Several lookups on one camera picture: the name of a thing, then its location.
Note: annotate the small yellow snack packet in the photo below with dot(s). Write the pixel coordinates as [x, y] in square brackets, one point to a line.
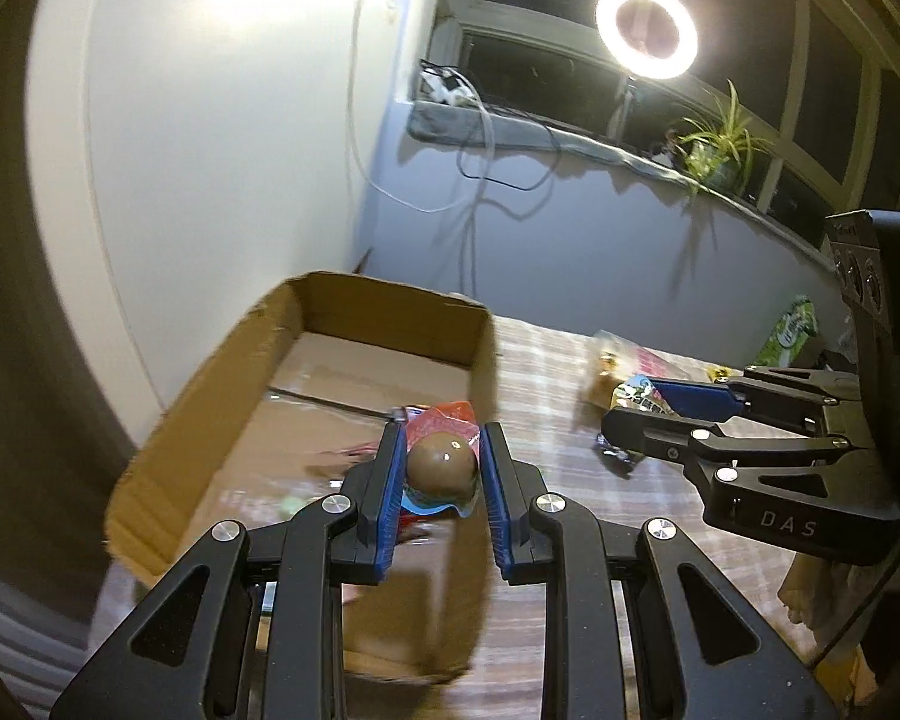
[718, 371]

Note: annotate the blue white snack bar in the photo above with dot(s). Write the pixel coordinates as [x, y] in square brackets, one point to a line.
[637, 394]

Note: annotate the cardboard box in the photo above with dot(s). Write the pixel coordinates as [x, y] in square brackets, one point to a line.
[217, 427]

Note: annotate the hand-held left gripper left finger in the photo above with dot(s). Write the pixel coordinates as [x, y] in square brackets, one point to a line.
[386, 495]

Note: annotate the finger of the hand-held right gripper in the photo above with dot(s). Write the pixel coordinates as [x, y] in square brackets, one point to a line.
[660, 439]
[705, 399]

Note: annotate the beige stuffed toy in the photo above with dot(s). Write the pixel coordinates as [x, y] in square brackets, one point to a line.
[814, 589]

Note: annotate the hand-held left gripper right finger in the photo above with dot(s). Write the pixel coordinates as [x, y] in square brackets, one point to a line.
[499, 495]

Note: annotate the chocolate egg toy package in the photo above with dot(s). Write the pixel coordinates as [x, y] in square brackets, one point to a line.
[439, 469]

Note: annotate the bagged bread loaf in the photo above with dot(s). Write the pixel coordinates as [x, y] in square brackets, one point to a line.
[604, 379]

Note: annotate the white power strip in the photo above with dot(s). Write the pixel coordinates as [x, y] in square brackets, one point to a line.
[446, 90]

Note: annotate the potted spider plant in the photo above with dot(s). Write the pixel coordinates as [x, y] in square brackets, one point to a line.
[712, 154]

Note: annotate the green printed bag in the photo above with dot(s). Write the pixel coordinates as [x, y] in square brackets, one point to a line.
[787, 330]

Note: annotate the black light tripod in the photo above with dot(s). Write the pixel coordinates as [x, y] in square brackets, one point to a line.
[622, 109]

